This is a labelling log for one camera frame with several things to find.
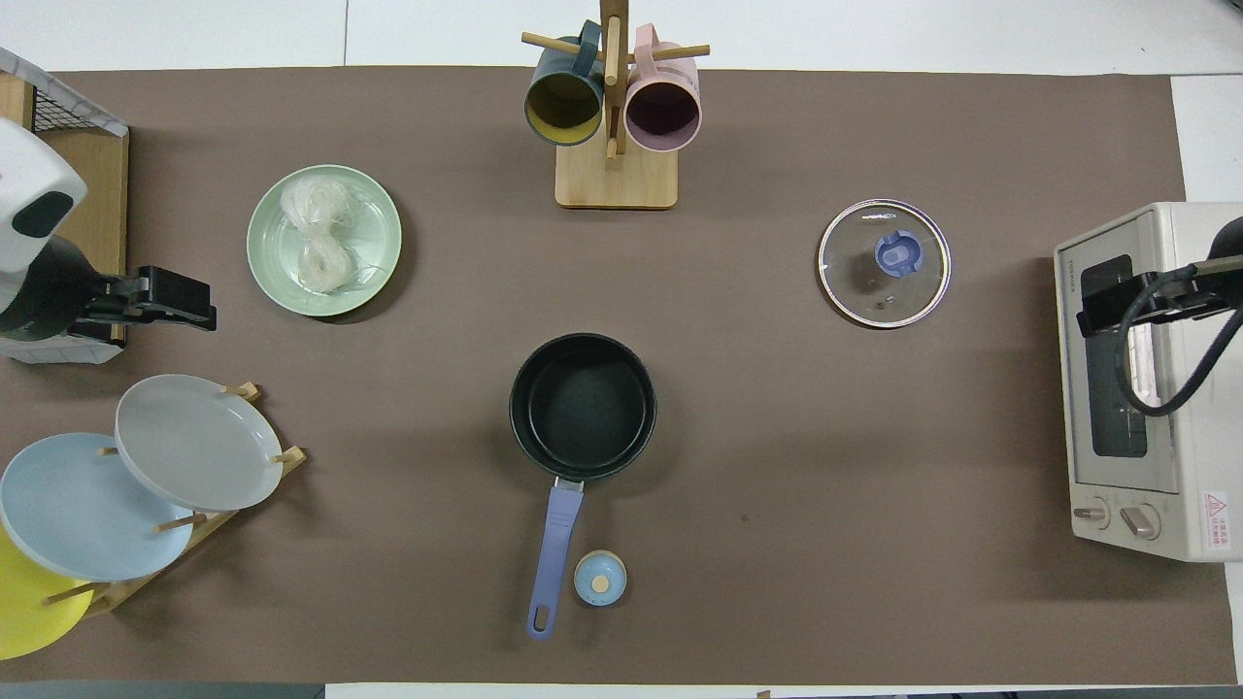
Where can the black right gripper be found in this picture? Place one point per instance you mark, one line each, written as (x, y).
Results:
(1175, 294)

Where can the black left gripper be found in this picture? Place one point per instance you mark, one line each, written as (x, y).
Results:
(175, 296)

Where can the white vermicelli bundle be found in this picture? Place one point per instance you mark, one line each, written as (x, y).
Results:
(320, 257)

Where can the glass lid with blue knob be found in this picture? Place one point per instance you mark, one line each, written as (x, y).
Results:
(855, 282)

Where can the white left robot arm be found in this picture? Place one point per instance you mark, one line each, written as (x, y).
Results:
(29, 175)

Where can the grey plate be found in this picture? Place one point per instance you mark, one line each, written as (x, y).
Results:
(194, 442)

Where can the green plate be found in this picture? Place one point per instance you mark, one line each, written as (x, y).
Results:
(374, 214)

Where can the light blue plate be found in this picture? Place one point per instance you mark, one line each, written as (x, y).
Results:
(78, 505)

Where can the wooden plate rack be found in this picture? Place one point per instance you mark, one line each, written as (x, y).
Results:
(126, 585)

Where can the yellow plate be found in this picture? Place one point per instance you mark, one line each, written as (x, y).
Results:
(29, 612)

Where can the dark brown wooden board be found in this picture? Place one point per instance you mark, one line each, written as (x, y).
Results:
(97, 204)

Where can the cream toaster oven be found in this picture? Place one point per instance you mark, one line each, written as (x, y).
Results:
(1199, 437)

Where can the light wooden board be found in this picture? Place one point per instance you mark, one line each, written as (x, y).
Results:
(15, 102)

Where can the brown table mat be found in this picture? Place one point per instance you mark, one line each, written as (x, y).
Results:
(825, 437)

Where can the teal mug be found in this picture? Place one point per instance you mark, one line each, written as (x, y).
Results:
(563, 102)

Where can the wooden mug tree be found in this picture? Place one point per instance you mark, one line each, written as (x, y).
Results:
(617, 180)

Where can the small blue jar with cork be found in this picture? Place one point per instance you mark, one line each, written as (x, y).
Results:
(600, 579)

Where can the pink mug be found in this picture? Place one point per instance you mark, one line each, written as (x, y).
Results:
(663, 109)

